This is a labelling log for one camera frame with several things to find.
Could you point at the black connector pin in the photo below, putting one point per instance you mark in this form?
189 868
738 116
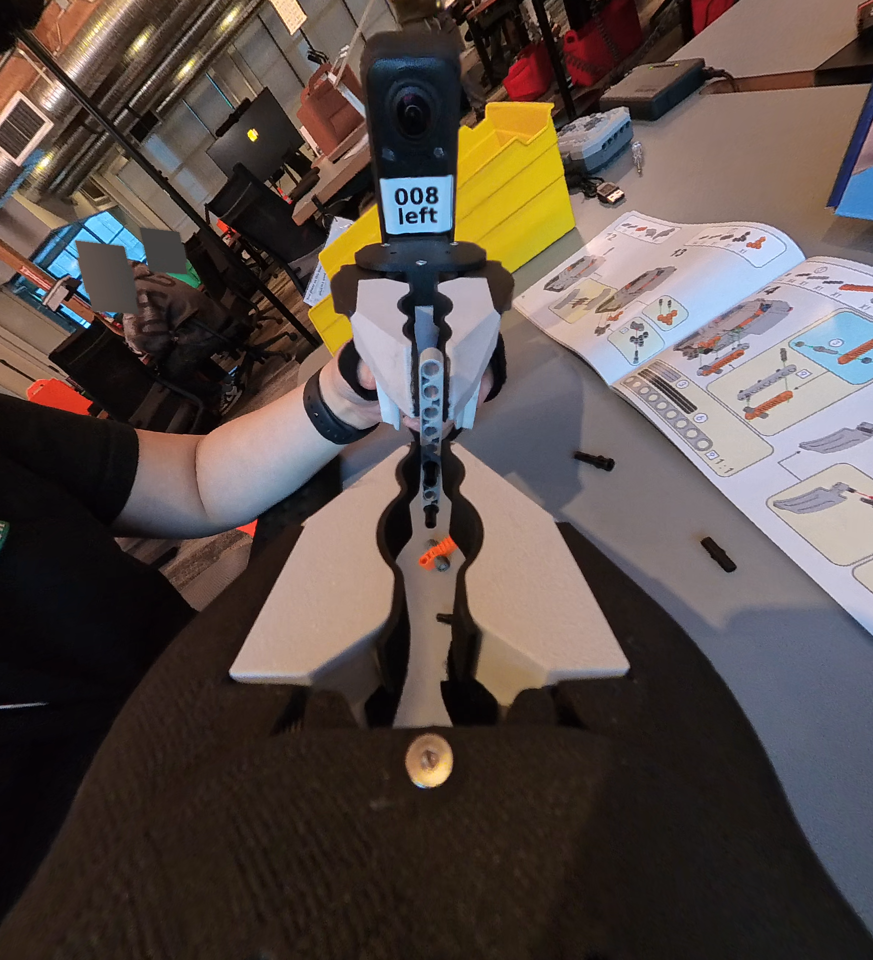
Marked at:
718 553
594 460

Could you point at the grey desk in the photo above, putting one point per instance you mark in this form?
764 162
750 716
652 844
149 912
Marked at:
819 712

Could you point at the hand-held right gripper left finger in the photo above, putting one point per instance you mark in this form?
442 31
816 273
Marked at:
316 600

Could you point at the small clear plastic piece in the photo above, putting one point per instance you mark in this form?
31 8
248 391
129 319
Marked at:
637 156

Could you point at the silver ventilation duct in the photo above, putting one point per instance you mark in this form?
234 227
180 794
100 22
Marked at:
106 67

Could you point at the black wristband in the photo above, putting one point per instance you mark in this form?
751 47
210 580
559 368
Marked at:
316 405

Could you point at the orange connector piece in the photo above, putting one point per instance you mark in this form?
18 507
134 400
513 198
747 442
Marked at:
427 555

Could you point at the black adapter box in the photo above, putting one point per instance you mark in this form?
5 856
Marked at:
654 90

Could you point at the adjacent grey table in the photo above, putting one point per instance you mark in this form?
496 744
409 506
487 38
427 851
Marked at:
766 37

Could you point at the yellow storage bin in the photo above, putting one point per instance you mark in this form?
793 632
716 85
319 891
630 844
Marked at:
511 187

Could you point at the open instruction booklet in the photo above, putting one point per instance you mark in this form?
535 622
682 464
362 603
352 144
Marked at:
744 360

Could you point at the black office chair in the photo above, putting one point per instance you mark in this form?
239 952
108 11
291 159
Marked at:
256 217

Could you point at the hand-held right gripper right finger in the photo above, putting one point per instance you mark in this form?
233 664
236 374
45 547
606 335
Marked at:
549 600

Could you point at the red bag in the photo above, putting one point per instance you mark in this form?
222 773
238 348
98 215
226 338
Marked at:
534 71
601 45

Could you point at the black stand pole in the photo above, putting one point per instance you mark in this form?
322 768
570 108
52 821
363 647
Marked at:
553 52
118 132

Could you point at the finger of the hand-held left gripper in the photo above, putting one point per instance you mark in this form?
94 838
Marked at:
472 337
384 345

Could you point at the white air vent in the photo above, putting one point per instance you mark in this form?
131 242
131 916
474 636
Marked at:
20 127

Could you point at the brown bag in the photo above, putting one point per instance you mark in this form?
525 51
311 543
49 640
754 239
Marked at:
328 105

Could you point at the person's left forearm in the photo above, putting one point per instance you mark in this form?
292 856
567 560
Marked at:
241 472

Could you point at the white paper leaflet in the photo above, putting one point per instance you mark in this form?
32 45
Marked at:
331 255

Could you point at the grey perforated building beam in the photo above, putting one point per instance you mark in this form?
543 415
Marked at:
430 397

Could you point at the black monitor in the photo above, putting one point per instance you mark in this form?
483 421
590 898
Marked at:
256 131

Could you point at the orange plastic object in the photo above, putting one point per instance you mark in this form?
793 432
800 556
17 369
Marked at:
247 529

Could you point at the person's left hand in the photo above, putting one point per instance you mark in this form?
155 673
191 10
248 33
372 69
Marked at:
354 412

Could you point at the grey battery hub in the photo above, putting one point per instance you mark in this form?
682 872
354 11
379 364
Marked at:
594 139

